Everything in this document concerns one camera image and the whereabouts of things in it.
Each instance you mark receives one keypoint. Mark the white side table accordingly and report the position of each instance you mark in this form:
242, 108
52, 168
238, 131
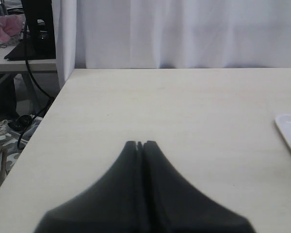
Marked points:
10, 69

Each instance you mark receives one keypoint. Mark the black monitor stand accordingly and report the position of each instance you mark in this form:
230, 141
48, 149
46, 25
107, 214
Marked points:
39, 42

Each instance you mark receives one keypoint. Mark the white sneaker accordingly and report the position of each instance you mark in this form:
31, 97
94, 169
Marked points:
4, 135

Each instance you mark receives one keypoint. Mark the pink fluffy cloth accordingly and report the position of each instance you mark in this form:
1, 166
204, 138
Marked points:
10, 29

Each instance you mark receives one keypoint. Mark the white backdrop curtain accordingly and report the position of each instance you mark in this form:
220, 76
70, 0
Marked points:
171, 34

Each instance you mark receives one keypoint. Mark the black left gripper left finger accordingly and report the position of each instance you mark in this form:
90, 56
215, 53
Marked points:
114, 204

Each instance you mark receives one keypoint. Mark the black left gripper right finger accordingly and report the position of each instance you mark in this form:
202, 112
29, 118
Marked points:
176, 206

